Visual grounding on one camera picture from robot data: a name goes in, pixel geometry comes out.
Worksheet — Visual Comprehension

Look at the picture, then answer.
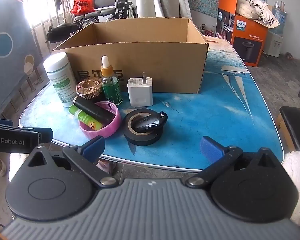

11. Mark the white water dispenser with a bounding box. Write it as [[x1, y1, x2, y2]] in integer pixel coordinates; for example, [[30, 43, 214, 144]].
[[264, 30, 283, 57]]

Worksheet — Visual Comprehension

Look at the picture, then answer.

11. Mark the white checkered cloth bundle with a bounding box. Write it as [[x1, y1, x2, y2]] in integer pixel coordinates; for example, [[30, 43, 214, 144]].
[[235, 0, 282, 28]]

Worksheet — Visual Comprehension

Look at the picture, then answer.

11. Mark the green lip balm tube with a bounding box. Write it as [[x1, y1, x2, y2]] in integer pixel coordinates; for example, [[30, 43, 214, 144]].
[[69, 105, 102, 131]]

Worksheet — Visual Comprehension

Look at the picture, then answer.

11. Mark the pink plastic lid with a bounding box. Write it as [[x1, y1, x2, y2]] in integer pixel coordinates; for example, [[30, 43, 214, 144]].
[[79, 101, 122, 139]]

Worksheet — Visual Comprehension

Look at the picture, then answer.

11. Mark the white charger plug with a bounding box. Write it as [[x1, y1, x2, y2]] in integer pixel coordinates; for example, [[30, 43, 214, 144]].
[[127, 72, 153, 107]]

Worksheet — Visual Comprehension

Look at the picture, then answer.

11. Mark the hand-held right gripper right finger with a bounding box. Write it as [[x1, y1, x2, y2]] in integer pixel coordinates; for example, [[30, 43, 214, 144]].
[[185, 135, 283, 188]]

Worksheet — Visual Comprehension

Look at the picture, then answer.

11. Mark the black cylinder tube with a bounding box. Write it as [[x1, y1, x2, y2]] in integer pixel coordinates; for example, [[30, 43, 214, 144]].
[[73, 96, 113, 128]]

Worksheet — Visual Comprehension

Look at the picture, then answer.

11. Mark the brown cardboard box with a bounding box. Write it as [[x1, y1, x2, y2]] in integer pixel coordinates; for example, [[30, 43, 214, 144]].
[[51, 17, 209, 95]]

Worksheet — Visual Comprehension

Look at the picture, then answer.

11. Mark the metal railing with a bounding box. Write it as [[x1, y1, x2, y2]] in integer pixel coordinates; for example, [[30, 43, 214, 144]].
[[15, 0, 77, 55]]

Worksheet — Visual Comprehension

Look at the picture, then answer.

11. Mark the green dropper bottle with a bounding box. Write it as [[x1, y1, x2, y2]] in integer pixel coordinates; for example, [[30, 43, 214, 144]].
[[100, 55, 123, 106]]

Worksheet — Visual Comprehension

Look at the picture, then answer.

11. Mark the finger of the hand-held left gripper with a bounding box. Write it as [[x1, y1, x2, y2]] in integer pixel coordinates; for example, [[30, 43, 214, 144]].
[[37, 128, 53, 143]]

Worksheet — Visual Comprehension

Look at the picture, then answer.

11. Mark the black key fob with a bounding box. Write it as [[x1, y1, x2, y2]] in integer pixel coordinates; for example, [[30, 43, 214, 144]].
[[131, 112, 168, 133]]

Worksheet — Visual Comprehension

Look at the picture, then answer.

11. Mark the white green-label pill bottle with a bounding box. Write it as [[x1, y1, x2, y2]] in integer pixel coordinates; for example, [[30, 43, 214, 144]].
[[42, 52, 77, 108]]

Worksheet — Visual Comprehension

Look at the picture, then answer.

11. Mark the orange appliance carton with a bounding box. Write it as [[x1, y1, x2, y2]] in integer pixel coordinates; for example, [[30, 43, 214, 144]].
[[216, 0, 268, 67]]

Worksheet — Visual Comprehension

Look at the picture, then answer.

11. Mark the black stool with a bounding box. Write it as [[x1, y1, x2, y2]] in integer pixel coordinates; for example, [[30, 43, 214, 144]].
[[275, 106, 300, 153]]

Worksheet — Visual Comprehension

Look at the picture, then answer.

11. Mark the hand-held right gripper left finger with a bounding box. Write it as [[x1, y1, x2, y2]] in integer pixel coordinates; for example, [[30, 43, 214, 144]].
[[22, 135, 118, 188]]

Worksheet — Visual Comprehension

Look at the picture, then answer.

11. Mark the black electrical tape roll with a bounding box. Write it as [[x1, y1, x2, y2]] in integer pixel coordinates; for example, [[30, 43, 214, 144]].
[[123, 109, 163, 146]]

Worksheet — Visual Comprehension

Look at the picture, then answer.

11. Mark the grey circle-print blanket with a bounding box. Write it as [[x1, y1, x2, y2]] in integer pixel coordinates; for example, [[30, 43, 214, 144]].
[[0, 0, 44, 117]]

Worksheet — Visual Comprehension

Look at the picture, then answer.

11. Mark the blue water jug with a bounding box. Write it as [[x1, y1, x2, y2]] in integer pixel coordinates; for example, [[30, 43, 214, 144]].
[[272, 1, 288, 34]]

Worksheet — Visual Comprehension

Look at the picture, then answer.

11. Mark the red plastic bag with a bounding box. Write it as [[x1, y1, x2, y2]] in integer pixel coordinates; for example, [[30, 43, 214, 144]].
[[70, 0, 95, 16]]

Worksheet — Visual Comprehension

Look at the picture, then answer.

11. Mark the white fluffy towel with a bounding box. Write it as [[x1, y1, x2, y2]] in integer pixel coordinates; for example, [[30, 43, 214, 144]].
[[281, 151, 300, 227]]

